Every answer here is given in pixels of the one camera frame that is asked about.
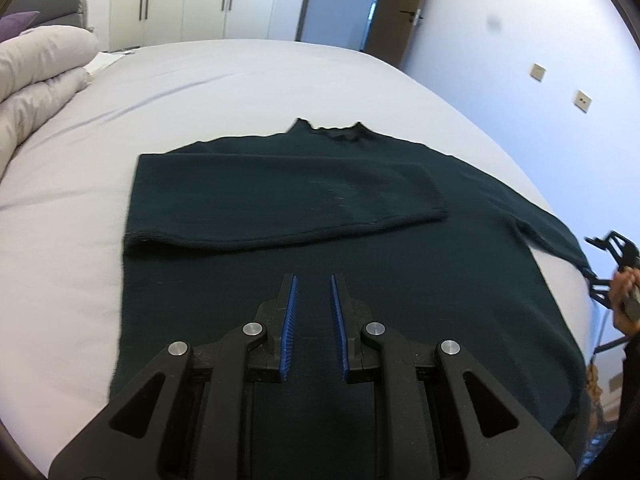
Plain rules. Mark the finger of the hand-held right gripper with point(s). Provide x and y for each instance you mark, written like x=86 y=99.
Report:
x=622 y=247
x=599 y=292

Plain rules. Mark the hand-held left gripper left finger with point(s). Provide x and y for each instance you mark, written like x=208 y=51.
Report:
x=290 y=330

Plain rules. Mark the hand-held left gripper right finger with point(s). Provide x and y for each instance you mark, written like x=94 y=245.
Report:
x=337 y=330

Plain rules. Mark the dark green sweater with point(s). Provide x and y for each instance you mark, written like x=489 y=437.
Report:
x=300 y=200

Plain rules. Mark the person's right hand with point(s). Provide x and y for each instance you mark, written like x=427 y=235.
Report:
x=620 y=295

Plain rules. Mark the bed with white sheet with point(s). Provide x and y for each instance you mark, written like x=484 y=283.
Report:
x=250 y=85

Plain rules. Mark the white cloth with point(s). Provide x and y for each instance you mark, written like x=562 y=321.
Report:
x=107 y=60

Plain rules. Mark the white wardrobe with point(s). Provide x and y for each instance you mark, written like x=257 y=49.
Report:
x=200 y=0

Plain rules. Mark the folded pale grey duvet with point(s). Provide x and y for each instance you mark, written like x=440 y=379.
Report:
x=35 y=75

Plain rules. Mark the grey padded headboard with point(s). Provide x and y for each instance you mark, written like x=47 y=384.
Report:
x=50 y=5

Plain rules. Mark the purple pillow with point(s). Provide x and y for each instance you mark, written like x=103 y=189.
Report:
x=15 y=25

